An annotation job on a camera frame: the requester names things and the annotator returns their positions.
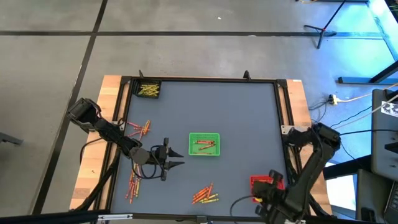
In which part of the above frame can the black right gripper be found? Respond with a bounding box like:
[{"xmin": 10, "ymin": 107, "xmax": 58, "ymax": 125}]
[{"xmin": 255, "ymin": 170, "xmax": 284, "ymax": 218}]

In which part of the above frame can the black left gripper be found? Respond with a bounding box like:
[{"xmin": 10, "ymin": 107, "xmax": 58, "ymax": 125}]
[{"xmin": 149, "ymin": 138, "xmax": 186, "ymax": 182}]

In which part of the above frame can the red plastic basket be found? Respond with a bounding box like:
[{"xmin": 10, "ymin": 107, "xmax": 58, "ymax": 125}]
[{"xmin": 249, "ymin": 175, "xmax": 287, "ymax": 204}]

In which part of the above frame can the green plastic basket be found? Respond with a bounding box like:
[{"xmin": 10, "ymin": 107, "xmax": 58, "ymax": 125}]
[{"xmin": 188, "ymin": 132, "xmax": 221, "ymax": 157}]

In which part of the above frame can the black plastic basket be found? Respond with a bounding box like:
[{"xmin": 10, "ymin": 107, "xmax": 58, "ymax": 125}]
[{"xmin": 132, "ymin": 78, "xmax": 163, "ymax": 100}]

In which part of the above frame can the grey desk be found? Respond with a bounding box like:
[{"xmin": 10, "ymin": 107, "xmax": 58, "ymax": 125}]
[{"xmin": 355, "ymin": 169, "xmax": 398, "ymax": 224}]

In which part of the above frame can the grey cabinet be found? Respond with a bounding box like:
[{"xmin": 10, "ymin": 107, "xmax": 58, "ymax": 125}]
[{"xmin": 371, "ymin": 88, "xmax": 398, "ymax": 182}]

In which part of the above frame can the computer keyboard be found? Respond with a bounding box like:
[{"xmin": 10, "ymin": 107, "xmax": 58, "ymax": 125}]
[{"xmin": 382, "ymin": 180, "xmax": 398, "ymax": 224}]

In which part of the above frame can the printed marker sheet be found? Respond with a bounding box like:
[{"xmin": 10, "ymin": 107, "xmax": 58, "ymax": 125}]
[{"xmin": 380, "ymin": 100, "xmax": 398, "ymax": 118}]

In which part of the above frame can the black rig crossbeam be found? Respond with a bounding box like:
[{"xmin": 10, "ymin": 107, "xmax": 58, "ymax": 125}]
[{"xmin": 0, "ymin": 210, "xmax": 398, "ymax": 224}]

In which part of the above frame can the black tripod stand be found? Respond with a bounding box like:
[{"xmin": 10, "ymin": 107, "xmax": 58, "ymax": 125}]
[{"xmin": 303, "ymin": 0, "xmax": 348, "ymax": 50}]

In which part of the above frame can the grey floor object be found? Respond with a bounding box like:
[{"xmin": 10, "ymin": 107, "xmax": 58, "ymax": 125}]
[{"xmin": 0, "ymin": 131, "xmax": 24, "ymax": 147}]

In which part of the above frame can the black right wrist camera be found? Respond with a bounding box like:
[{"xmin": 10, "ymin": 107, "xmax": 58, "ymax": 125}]
[{"xmin": 251, "ymin": 182, "xmax": 269, "ymax": 203}]

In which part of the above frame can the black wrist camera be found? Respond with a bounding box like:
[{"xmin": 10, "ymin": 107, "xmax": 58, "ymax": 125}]
[
  {"xmin": 129, "ymin": 146, "xmax": 150, "ymax": 166},
  {"xmin": 251, "ymin": 182, "xmax": 269, "ymax": 203}
]

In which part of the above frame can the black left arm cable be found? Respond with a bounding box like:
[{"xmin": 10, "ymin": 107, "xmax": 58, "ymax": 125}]
[{"xmin": 131, "ymin": 145, "xmax": 166, "ymax": 181}]

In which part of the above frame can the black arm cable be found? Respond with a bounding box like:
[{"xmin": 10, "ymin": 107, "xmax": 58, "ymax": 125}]
[
  {"xmin": 131, "ymin": 145, "xmax": 166, "ymax": 181},
  {"xmin": 229, "ymin": 195, "xmax": 259, "ymax": 217}
]

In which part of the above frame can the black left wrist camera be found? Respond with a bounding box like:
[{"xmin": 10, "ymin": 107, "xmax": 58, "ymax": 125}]
[{"xmin": 129, "ymin": 146, "xmax": 150, "ymax": 166}]

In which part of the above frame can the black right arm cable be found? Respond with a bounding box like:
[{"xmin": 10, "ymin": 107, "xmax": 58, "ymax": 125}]
[{"xmin": 229, "ymin": 195, "xmax": 259, "ymax": 217}]

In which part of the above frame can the silver bracket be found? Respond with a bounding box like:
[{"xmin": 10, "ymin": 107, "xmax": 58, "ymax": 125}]
[{"xmin": 97, "ymin": 213, "xmax": 134, "ymax": 222}]

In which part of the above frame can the black table frame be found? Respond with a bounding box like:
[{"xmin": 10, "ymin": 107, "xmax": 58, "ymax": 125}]
[{"xmin": 107, "ymin": 75, "xmax": 298, "ymax": 218}]

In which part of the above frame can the black floor cable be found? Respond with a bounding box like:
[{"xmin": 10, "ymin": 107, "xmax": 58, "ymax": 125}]
[{"xmin": 308, "ymin": 99, "xmax": 374, "ymax": 164}]

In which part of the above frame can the cream cable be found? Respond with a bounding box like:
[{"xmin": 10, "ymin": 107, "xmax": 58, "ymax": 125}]
[{"xmin": 337, "ymin": 83, "xmax": 398, "ymax": 104}]

